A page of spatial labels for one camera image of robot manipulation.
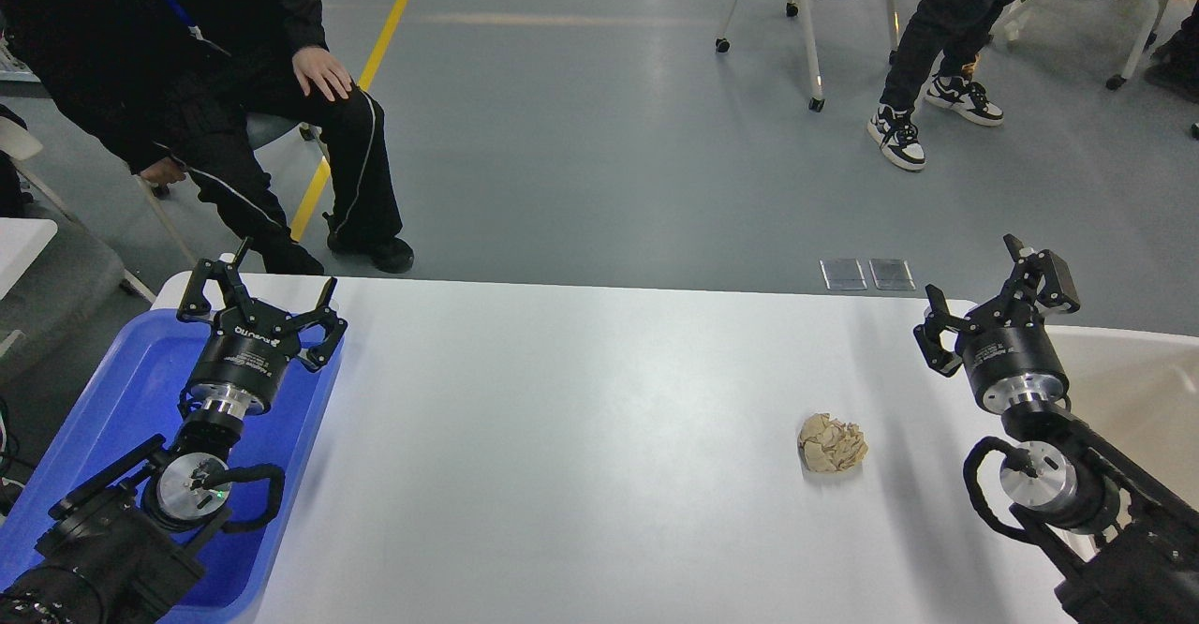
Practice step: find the beige plastic bin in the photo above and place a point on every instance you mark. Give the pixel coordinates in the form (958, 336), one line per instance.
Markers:
(1139, 391)

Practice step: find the seated person in black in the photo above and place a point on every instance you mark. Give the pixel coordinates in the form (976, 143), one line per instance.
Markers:
(167, 86)

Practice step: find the blue plastic tray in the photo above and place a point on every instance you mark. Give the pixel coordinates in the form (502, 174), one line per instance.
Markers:
(133, 396)

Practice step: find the standing person black pants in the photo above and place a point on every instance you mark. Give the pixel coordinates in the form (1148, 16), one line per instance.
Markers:
(941, 43)

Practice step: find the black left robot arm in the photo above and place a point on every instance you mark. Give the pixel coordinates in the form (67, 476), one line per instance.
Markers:
(173, 479)

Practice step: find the beige paper ball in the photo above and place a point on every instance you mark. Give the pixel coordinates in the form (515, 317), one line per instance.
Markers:
(829, 445)

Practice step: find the white chair under person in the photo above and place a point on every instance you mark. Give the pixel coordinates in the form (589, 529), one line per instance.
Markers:
(262, 129)

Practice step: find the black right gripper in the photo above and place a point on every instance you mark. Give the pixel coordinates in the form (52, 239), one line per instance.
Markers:
(1004, 349)

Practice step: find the left metal floor plate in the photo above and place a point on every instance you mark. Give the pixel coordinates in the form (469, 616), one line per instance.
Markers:
(843, 275)

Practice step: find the white side table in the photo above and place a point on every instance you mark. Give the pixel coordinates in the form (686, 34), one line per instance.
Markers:
(22, 239)

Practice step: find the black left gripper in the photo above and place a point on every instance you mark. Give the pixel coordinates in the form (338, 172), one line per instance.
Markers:
(244, 354)

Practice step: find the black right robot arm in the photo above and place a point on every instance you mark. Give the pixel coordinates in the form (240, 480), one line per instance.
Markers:
(1124, 543)

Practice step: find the metal floor plate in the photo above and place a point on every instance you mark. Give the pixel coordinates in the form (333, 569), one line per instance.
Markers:
(892, 275)
(843, 275)

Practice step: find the right metal floor plate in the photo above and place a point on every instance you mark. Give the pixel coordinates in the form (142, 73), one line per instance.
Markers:
(892, 275)

